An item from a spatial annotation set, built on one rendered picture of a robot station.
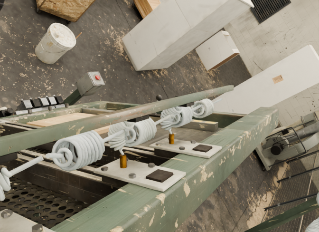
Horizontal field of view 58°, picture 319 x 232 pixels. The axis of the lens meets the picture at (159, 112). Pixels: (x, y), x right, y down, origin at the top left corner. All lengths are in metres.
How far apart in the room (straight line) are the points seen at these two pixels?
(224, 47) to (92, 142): 6.04
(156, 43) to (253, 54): 5.88
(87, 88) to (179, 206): 1.68
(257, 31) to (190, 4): 5.90
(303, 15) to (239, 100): 4.80
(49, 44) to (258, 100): 3.46
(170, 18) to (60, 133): 3.67
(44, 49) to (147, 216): 2.85
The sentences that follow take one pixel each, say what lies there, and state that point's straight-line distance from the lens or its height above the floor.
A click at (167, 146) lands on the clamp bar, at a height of 1.83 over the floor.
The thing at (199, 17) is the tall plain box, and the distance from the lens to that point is 3.86.
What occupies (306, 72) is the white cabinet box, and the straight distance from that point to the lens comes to 4.99.
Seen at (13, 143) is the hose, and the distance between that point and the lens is 0.41.
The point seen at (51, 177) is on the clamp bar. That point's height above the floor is 1.60.
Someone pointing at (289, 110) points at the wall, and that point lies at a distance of 9.58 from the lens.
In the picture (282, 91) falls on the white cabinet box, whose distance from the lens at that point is 5.06.
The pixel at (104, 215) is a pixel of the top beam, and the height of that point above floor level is 1.91.
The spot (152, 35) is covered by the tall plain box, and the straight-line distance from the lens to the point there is 4.18.
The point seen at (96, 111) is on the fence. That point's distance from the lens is 1.91.
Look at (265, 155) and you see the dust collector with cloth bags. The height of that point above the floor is 0.20.
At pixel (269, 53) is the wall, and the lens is 9.55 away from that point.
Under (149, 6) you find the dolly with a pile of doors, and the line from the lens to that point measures 5.42.
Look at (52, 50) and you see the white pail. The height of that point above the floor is 0.23.
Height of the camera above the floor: 2.31
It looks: 33 degrees down
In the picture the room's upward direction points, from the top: 58 degrees clockwise
